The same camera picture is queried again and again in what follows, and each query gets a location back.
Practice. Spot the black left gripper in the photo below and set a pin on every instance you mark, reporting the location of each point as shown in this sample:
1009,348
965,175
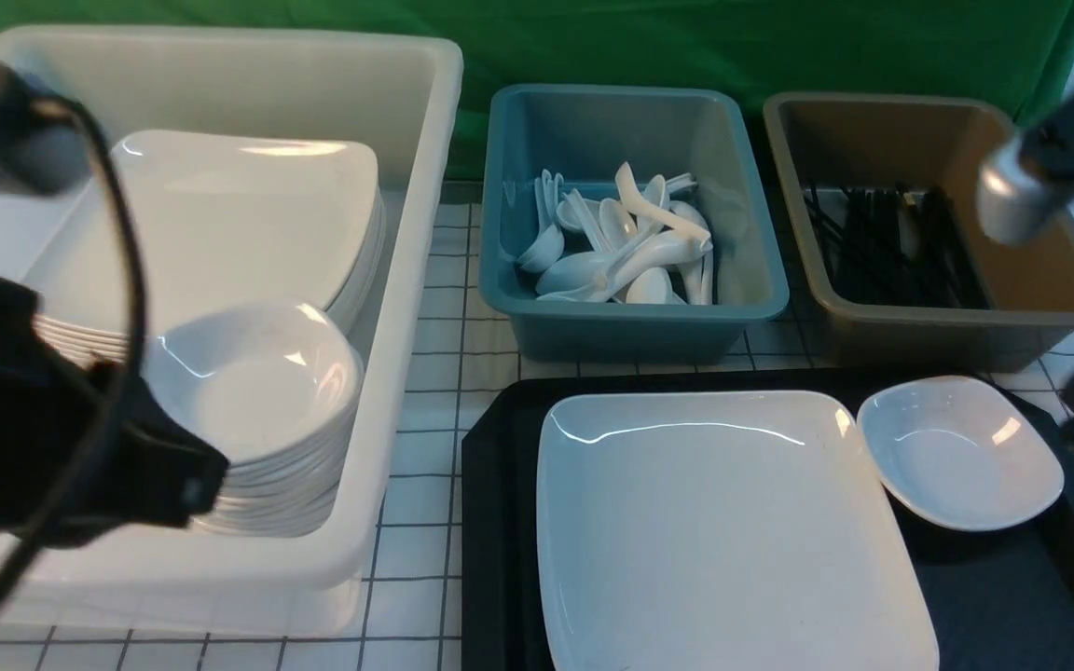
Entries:
157,475

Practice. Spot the white bowl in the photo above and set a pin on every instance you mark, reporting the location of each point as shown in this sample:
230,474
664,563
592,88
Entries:
958,454

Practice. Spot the white square rice plate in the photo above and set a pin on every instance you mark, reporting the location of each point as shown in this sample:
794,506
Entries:
735,530

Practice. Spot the white soup spoon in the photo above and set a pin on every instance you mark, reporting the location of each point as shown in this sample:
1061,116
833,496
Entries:
635,203

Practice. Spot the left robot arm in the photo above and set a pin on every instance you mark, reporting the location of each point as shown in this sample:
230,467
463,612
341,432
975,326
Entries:
25,114

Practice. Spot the brown plastic bin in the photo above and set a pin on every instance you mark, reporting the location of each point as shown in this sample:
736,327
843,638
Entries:
871,141

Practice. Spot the black serving tray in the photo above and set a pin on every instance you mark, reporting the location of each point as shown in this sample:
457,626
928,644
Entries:
998,602

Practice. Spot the stack of white bowls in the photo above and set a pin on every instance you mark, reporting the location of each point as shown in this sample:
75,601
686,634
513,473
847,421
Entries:
274,386

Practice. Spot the pile of black chopsticks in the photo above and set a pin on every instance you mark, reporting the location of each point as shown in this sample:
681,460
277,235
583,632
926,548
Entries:
893,246

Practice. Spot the stack of white plates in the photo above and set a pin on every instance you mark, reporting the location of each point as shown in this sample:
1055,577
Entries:
220,220

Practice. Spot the green cloth backdrop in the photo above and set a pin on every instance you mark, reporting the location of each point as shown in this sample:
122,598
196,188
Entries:
1016,55

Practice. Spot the pile of white spoons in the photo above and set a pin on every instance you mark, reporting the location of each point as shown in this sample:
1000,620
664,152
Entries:
595,251

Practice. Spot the large white plastic tub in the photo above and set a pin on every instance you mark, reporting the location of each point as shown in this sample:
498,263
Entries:
397,93

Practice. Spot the teal plastic bin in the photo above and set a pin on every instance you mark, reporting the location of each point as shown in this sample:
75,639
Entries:
585,133

